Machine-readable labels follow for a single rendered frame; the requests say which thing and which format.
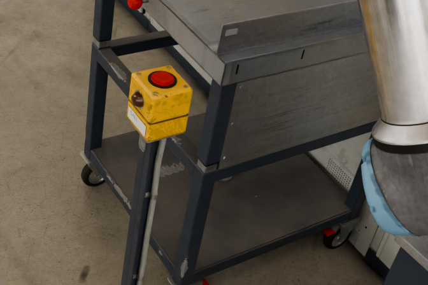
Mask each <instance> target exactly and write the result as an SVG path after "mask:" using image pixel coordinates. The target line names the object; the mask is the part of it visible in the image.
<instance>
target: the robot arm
mask: <svg viewBox="0 0 428 285"><path fill-rule="evenodd" d="M357 2H358V6H359V11H360V17H361V20H362V26H363V29H364V35H365V39H366V44H367V49H368V53H369V58H370V62H371V67H372V71H373V76H374V82H375V85H376V91H377V94H378V100H379V103H380V109H381V112H382V115H381V117H380V118H379V120H378V121H377V122H376V123H375V125H374V127H373V128H372V131H371V132H372V136H373V138H371V139H370V140H368V141H367V142H366V143H365V145H364V147H363V150H362V161H363V164H362V165H361V170H362V181H363V186H364V191H365V195H366V199H367V203H368V204H369V206H370V210H371V214H372V215H373V217H374V220H375V221H376V222H377V224H378V225H379V227H380V228H381V229H382V230H384V231H385V232H387V233H389V234H392V235H411V236H414V237H421V236H423V235H428V0H357Z"/></svg>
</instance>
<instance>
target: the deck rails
mask: <svg viewBox="0 0 428 285"><path fill-rule="evenodd" d="M361 26H362V20H361V17H360V11H359V6H358V2H357V0H353V1H346V2H342V3H335V4H329V5H325V6H318V7H314V8H308V9H304V10H297V11H291V12H287V13H281V14H276V15H270V16H266V17H259V18H253V19H249V20H242V21H239V22H232V23H228V24H222V28H221V31H220V37H219V41H218V43H213V44H210V45H208V47H209V48H210V49H211V50H212V51H213V52H214V53H215V54H216V55H217V56H218V57H219V56H223V55H228V54H232V53H238V52H243V51H247V50H253V49H256V48H262V47H265V46H271V45H277V44H280V43H286V42H289V41H295V40H298V39H304V38H309V37H313V36H319V35H322V34H328V33H331V32H337V31H342V30H346V29H351V28H355V27H361ZM235 28H237V31H236V33H235V34H229V35H225V33H226V30H229V29H235Z"/></svg>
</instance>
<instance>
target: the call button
mask: <svg viewBox="0 0 428 285"><path fill-rule="evenodd" d="M151 80H152V81H153V82H154V83H155V84H157V85H160V86H169V85H172V84H173V83H174V81H175V79H174V78H173V76H172V75H170V74H169V73H167V72H163V71H159V72H156V73H153V74H152V75H151Z"/></svg>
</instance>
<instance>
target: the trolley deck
mask: <svg viewBox="0 0 428 285"><path fill-rule="evenodd" d="M346 1H353V0H148V3H143V4H142V6H141V7H142V8H143V9H144V10H145V11H146V12H147V13H148V14H149V15H150V16H151V17H152V18H153V19H154V20H155V21H156V22H157V23H158V24H159V25H160V26H161V27H162V28H163V29H164V30H165V31H166V32H167V33H168V34H169V35H170V36H171V37H172V38H173V39H174V40H175V41H176V42H177V43H178V44H179V45H180V46H181V47H182V48H183V49H184V50H185V51H186V52H187V53H188V54H189V55H190V56H191V57H192V58H193V59H194V60H195V61H196V62H197V63H198V64H199V65H200V66H201V67H202V68H203V69H204V70H205V72H206V73H207V74H208V75H209V76H210V77H211V78H212V79H213V80H214V81H215V82H216V83H217V84H218V85H219V86H220V87H225V86H228V85H233V84H237V83H241V82H244V81H249V80H254V79H257V78H262V77H265V76H271V75H274V74H278V73H284V72H287V71H291V70H295V69H300V68H303V67H308V66H313V65H316V64H321V63H324V62H329V61H332V60H337V59H342V58H345V57H350V56H353V55H358V54H362V53H366V52H368V49H367V44H366V39H365V35H364V29H363V26H361V27H355V28H351V29H346V30H342V31H337V32H331V33H328V34H322V35H319V36H313V37H309V38H304V39H298V40H295V41H289V42H286V43H280V44H277V45H271V46H265V47H262V48H256V49H253V50H247V51H243V52H238V53H232V54H228V55H223V56H219V57H218V56H217V55H216V54H215V53H214V52H213V51H212V50H211V49H210V48H209V47H208V45H210V44H213V43H218V41H219V37H220V31H221V28H222V24H228V23H232V22H239V21H242V20H249V19H253V18H259V17H266V16H270V15H276V14H281V13H287V12H291V11H297V10H304V9H308V8H314V7H318V6H325V5H329V4H335V3H342V2H346Z"/></svg>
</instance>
